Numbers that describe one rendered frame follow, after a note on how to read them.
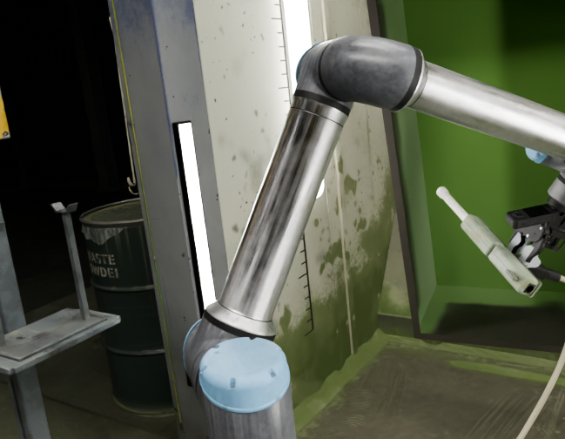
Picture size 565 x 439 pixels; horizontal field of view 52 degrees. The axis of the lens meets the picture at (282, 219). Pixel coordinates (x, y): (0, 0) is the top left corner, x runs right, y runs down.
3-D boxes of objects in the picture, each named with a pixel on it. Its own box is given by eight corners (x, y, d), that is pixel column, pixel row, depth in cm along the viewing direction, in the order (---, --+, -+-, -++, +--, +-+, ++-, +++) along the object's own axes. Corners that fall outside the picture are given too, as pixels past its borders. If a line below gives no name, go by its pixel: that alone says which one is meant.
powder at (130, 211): (67, 218, 271) (66, 215, 271) (171, 196, 302) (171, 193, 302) (110, 233, 229) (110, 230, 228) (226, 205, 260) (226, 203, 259)
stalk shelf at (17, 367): (68, 312, 170) (67, 307, 169) (121, 322, 157) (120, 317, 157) (-37, 358, 145) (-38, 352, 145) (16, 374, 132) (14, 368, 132)
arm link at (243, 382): (221, 486, 93) (206, 385, 89) (200, 430, 109) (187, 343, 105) (310, 458, 97) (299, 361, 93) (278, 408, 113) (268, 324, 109)
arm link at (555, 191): (573, 191, 135) (548, 172, 143) (560, 208, 137) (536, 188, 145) (599, 201, 138) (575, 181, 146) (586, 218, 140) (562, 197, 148)
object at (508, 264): (591, 298, 145) (524, 277, 136) (579, 313, 146) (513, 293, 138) (492, 201, 185) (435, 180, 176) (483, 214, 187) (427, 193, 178)
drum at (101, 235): (94, 386, 291) (61, 212, 271) (196, 346, 324) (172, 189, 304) (143, 433, 244) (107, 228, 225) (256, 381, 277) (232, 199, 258)
